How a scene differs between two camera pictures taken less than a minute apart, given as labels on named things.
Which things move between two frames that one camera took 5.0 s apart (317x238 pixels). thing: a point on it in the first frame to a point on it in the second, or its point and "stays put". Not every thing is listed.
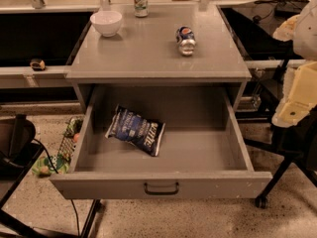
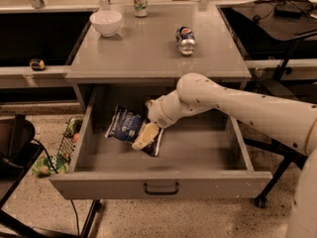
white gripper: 306,37 to 156,113
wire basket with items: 70,138 stays put
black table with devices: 256,25 stays put
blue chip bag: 140,131 stays put
